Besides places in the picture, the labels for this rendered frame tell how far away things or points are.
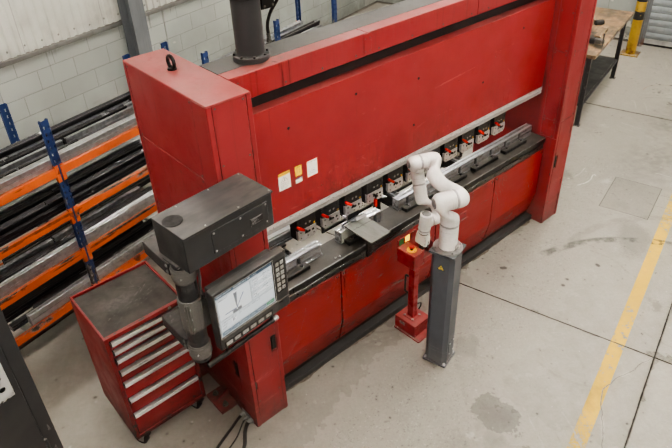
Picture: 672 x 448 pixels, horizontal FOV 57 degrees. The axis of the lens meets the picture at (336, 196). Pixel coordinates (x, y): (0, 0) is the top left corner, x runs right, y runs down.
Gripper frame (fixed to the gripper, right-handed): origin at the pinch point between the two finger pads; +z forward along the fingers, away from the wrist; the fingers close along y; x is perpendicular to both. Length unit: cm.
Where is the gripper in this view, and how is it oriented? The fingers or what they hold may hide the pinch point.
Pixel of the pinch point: (421, 248)
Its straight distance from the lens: 445.5
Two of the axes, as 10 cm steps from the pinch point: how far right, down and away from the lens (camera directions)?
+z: -0.2, 8.0, 6.0
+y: 6.8, 4.5, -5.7
